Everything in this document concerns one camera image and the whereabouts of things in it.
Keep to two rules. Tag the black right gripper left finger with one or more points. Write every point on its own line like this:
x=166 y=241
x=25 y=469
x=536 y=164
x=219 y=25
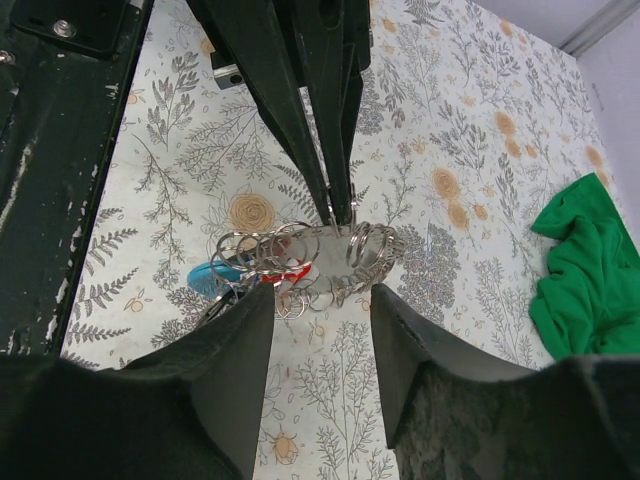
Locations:
x=191 y=410

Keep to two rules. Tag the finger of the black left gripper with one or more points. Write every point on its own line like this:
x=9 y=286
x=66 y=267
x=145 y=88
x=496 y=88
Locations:
x=249 y=34
x=334 y=43

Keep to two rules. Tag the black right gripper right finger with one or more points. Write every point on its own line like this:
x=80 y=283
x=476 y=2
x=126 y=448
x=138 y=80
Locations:
x=453 y=411

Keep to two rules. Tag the metal key organizer blue handle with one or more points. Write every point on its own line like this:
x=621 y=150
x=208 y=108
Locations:
x=346 y=261

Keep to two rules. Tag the red key tag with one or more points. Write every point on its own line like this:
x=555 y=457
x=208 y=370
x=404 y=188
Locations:
x=280 y=266

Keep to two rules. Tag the green crumpled cloth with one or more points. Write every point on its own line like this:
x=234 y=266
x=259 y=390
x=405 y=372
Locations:
x=588 y=303

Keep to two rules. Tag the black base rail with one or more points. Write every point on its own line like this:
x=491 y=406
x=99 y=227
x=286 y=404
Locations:
x=66 y=71

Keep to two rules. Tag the aluminium corner post right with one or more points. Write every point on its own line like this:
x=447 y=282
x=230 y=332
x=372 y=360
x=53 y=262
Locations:
x=600 y=24

